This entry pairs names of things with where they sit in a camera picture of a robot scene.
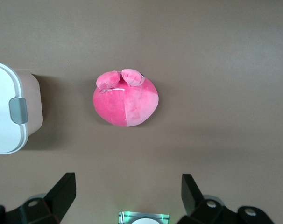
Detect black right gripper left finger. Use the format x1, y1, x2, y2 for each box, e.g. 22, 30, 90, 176
0, 172, 77, 224

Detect white box lid grey clips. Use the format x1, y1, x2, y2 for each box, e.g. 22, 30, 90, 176
0, 61, 30, 155

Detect pink plush toy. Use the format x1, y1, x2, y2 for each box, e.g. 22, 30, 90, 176
92, 68, 160, 128

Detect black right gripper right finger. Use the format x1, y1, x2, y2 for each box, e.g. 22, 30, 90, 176
176, 174, 276, 224

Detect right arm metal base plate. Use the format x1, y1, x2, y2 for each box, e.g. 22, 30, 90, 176
119, 211, 170, 224

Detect brown table cover sheet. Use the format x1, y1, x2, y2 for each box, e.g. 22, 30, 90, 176
0, 0, 283, 224

